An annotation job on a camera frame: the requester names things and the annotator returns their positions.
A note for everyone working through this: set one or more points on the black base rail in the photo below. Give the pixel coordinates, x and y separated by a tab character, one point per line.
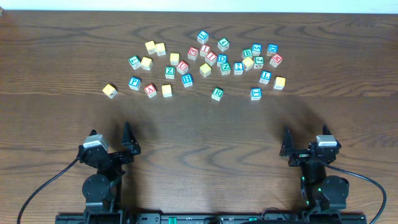
155	218

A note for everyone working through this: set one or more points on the yellow block top left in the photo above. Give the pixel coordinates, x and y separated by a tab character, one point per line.
151	48

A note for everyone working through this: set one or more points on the blue 5 block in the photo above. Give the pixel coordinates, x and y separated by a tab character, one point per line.
256	49

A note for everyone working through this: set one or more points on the blue P block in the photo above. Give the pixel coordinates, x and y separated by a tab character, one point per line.
134	83

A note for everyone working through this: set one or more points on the red E block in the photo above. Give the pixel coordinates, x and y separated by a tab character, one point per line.
192	53

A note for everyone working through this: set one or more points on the green B block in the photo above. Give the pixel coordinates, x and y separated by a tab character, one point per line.
247	53

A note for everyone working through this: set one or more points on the red U block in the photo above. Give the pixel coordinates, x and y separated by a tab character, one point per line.
182	67

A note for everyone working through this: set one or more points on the green J block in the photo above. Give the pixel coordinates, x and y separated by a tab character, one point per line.
258	62

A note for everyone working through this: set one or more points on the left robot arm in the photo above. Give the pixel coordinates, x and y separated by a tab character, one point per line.
102	190

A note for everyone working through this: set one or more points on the red A block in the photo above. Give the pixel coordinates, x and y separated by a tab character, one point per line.
150	90

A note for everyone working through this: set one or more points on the yellow S block left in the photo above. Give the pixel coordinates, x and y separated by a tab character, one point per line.
146	63

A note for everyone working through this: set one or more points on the blue d block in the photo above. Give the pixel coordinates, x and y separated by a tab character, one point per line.
221	59
272	50

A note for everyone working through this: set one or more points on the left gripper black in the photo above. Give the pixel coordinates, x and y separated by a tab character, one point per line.
115	156

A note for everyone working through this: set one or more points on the yellow S block top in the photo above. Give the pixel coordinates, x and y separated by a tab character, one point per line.
160	49

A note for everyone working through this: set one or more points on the green Z block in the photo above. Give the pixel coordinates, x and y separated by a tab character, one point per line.
169	72

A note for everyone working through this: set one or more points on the yellow C block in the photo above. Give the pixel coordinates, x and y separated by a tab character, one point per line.
166	91

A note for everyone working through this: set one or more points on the blue D block right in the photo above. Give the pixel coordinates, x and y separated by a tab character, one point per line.
272	50

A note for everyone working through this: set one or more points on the yellow block right cluster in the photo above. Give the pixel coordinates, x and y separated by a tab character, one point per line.
248	63

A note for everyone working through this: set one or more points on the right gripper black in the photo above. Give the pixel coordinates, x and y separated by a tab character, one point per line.
303	155

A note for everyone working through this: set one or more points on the green N block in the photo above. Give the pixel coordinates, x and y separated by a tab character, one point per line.
225	68

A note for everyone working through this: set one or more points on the red I block lower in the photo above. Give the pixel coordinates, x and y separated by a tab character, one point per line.
211	58

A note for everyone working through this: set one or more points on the yellow K block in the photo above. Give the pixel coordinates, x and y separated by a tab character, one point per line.
110	91

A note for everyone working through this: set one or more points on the blue D block centre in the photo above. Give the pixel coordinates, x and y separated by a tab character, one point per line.
221	59

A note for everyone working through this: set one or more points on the blue H block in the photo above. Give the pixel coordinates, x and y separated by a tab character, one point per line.
187	80

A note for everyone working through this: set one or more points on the blue 2 block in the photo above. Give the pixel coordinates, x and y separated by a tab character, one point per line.
238	68

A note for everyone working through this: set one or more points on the yellow block far right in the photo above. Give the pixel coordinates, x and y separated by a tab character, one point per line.
279	83

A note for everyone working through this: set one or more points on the yellow s block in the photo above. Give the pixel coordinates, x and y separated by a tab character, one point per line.
160	49
146	63

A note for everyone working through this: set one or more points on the green 4 block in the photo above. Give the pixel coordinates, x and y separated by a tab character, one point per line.
223	44

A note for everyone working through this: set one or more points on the blue T block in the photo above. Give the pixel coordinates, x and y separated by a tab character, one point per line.
256	94

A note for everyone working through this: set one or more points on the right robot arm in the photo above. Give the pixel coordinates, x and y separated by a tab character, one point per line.
324	194

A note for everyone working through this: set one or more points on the yellow o block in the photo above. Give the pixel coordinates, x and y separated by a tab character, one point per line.
205	70
174	58

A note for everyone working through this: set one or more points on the green 7 block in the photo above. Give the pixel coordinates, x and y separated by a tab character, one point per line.
135	62

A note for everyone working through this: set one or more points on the green R block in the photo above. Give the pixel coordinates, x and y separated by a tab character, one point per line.
217	94

